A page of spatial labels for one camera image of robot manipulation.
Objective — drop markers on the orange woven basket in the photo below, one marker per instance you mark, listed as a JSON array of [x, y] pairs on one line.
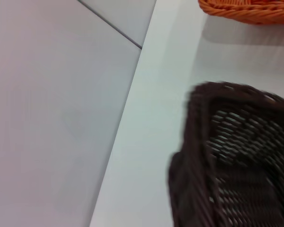
[[239, 11]]

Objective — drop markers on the dark brown woven basket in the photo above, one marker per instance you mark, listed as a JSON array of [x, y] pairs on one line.
[[227, 165]]

